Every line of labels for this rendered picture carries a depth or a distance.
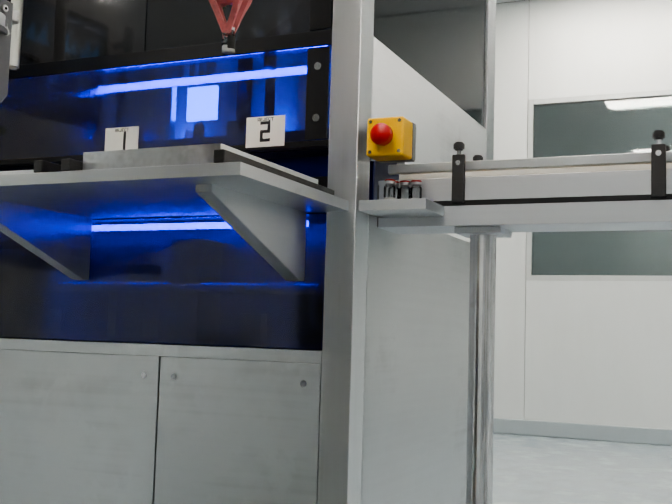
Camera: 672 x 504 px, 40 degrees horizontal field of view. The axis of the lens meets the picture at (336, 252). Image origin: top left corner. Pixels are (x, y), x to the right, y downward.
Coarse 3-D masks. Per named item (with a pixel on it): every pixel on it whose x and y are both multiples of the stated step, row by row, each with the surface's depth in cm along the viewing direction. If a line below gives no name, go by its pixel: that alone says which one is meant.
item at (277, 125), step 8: (248, 120) 181; (256, 120) 180; (264, 120) 179; (272, 120) 179; (280, 120) 178; (248, 128) 181; (256, 128) 180; (264, 128) 179; (272, 128) 179; (280, 128) 178; (248, 136) 181; (256, 136) 180; (264, 136) 179; (272, 136) 178; (280, 136) 178; (248, 144) 180; (256, 144) 180; (264, 144) 179; (272, 144) 178; (280, 144) 178
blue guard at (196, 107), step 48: (48, 96) 202; (96, 96) 197; (144, 96) 192; (192, 96) 187; (240, 96) 182; (288, 96) 178; (0, 144) 207; (48, 144) 201; (96, 144) 196; (144, 144) 191; (192, 144) 186; (240, 144) 181
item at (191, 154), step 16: (208, 144) 140; (96, 160) 149; (112, 160) 148; (128, 160) 146; (144, 160) 145; (160, 160) 144; (176, 160) 142; (192, 160) 141; (208, 160) 140; (256, 160) 149; (304, 176) 165
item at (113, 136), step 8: (112, 128) 194; (120, 128) 193; (128, 128) 193; (136, 128) 192; (112, 136) 194; (120, 136) 193; (128, 136) 192; (136, 136) 192; (112, 144) 194; (120, 144) 193; (128, 144) 192; (136, 144) 191
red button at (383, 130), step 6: (378, 126) 166; (384, 126) 166; (372, 132) 166; (378, 132) 166; (384, 132) 165; (390, 132) 166; (372, 138) 166; (378, 138) 166; (384, 138) 165; (390, 138) 166; (378, 144) 166; (384, 144) 167
